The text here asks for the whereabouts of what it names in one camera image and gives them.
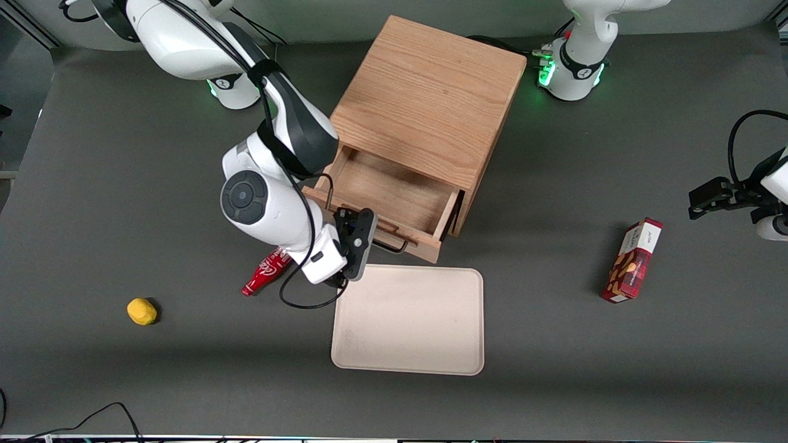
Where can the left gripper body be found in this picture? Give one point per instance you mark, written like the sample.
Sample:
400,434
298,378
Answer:
740,191

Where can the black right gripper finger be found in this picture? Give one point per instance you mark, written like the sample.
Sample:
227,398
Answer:
349,239
343,218

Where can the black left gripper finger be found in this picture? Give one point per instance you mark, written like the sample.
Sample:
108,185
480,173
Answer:
711,191
717,206

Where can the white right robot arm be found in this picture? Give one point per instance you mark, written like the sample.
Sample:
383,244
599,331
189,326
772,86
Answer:
265,203

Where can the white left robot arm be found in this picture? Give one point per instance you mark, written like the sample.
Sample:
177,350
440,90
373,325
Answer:
578,67

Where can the oak wooden drawer cabinet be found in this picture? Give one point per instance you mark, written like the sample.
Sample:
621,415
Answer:
431,92

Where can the red soda bottle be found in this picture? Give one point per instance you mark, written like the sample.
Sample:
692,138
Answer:
261,278

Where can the beige plastic tray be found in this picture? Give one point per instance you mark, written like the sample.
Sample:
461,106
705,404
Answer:
407,320

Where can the red cookie box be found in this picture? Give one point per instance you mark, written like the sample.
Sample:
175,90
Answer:
634,261

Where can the yellow lemon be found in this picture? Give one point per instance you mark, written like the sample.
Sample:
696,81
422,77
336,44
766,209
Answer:
141,312

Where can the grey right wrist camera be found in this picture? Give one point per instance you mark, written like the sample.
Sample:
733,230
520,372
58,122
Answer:
363,237

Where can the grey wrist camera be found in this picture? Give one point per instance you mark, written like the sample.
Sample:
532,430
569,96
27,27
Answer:
363,237
774,227

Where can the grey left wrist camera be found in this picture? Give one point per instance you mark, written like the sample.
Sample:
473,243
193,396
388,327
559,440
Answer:
774,227

